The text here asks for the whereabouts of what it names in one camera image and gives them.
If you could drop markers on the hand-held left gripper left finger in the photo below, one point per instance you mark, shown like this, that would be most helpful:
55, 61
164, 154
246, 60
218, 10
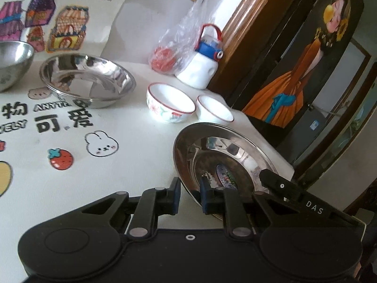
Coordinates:
176, 196

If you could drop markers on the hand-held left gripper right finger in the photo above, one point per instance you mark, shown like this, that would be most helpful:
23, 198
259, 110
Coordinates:
204, 198

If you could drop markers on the stainless steel plate with sticker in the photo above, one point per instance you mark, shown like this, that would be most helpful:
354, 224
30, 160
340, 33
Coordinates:
223, 156

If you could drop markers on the small white red-rimmed bowl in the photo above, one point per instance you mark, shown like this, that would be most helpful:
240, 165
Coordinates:
213, 110

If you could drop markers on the white floral ceramic bowl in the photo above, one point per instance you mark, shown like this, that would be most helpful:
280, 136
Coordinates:
168, 106

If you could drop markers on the plain stainless steel plate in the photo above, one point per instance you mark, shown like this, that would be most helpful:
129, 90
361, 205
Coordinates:
88, 76

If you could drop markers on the stainless steel bowl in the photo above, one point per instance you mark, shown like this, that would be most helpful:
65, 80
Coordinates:
11, 62

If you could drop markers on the white cartoon print tablecloth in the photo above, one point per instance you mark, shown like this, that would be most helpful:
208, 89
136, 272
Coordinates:
132, 156

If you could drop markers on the grey appliance with blue sticker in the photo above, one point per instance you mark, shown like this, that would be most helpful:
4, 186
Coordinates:
312, 129

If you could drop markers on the white water bottle blue lid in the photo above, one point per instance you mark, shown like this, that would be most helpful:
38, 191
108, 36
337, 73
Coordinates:
197, 67

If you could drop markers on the clear plastic bag red contents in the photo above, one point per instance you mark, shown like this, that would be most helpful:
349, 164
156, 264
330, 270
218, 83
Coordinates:
176, 47

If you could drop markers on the orange dress wall poster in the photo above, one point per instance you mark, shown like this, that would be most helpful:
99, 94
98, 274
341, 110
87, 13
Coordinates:
297, 76

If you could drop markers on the wooden door frame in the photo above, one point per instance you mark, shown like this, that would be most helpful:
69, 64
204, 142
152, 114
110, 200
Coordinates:
250, 20

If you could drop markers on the house print wall cloth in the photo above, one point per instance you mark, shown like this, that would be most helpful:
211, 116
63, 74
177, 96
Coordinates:
59, 20

